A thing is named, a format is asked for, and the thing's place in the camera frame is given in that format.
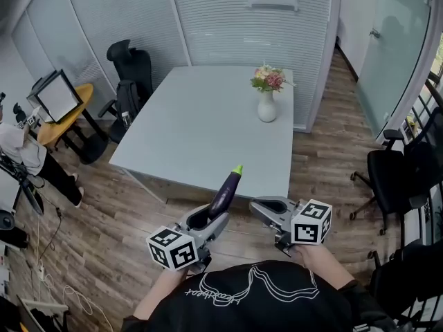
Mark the person's right forearm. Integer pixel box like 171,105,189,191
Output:
296,244,357,291

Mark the black high-back office chair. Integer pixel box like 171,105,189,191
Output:
98,39,154,145

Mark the black floor cable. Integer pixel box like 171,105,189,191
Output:
33,181,64,268

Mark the person's left forearm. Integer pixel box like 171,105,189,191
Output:
132,269,190,322

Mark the black tripod stand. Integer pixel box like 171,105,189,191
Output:
0,152,45,217

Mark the black swivel chair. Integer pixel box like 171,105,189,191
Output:
366,239,443,326

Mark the pink and yellow flower bouquet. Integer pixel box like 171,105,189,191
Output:
250,60,297,93

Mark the black mesh office chair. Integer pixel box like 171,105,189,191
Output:
349,106,443,249

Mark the white ceramic vase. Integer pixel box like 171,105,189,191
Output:
257,90,278,123

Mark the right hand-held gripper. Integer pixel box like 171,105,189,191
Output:
249,196,333,257

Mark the frosted glass door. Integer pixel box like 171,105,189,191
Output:
355,0,433,141

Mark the white floor cable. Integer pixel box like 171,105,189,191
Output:
61,284,115,332

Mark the black metal railing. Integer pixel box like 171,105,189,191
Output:
403,76,443,143

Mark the purple eggplant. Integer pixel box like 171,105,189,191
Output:
208,164,244,221

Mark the light grey square table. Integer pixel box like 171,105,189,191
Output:
109,66,295,205

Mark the black-framed white light box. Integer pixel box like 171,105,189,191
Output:
26,68,84,124

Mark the yellow round table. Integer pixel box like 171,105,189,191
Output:
37,83,109,165

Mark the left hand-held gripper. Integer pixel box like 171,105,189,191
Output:
146,204,231,275

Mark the black backpack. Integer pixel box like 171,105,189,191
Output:
115,79,141,124

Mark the person's black printed t-shirt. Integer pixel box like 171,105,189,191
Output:
120,259,397,332

